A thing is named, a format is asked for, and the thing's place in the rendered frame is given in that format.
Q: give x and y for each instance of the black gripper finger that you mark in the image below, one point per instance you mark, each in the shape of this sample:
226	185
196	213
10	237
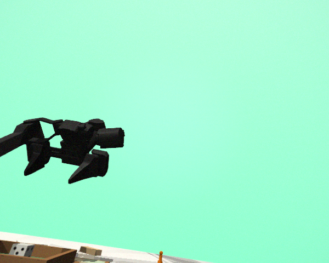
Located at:
89	168
36	162

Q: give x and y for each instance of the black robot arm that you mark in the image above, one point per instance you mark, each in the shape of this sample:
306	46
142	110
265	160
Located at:
70	131

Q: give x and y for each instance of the tan rectangular block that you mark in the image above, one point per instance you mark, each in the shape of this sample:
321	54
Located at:
90	250

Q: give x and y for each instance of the grey die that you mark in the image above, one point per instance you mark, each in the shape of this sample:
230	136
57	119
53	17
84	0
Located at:
22	249

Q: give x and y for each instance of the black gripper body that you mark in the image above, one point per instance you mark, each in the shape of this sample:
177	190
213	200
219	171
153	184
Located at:
70	153

